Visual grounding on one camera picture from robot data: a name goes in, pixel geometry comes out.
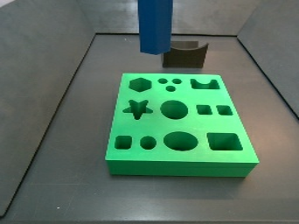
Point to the green shape sorter block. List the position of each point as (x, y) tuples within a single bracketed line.
[(176, 128)]

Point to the dark grey curved holder block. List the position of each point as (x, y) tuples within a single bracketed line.
[(187, 55)]

